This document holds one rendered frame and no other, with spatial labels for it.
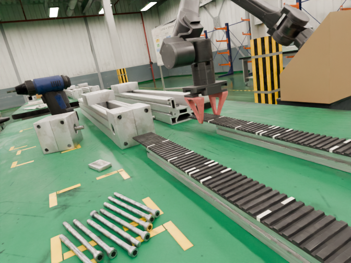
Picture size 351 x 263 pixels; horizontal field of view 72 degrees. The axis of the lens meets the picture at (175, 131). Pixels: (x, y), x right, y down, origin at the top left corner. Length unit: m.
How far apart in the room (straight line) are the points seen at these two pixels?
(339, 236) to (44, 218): 0.37
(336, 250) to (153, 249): 0.17
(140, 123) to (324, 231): 0.49
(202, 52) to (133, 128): 0.25
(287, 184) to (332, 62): 0.51
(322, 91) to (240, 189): 0.58
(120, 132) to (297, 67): 0.58
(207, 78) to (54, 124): 0.44
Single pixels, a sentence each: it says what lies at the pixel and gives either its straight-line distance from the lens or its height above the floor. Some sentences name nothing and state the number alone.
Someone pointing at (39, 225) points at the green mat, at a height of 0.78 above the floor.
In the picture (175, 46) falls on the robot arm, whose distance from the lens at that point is 0.56.
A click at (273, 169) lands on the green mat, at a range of 0.42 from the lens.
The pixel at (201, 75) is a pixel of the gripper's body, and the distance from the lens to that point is 0.61.
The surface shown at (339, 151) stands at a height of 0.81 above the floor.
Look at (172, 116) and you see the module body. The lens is 0.77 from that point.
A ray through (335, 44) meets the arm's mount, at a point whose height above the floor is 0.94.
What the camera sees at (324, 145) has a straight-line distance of 0.43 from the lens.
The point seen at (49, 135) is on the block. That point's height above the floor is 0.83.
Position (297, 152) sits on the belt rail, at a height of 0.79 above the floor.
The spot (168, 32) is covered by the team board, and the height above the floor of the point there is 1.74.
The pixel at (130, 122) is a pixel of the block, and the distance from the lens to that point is 0.62.
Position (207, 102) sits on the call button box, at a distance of 0.93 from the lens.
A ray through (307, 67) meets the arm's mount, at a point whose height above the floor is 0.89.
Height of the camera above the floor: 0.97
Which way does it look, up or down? 16 degrees down
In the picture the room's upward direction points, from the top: 10 degrees counter-clockwise
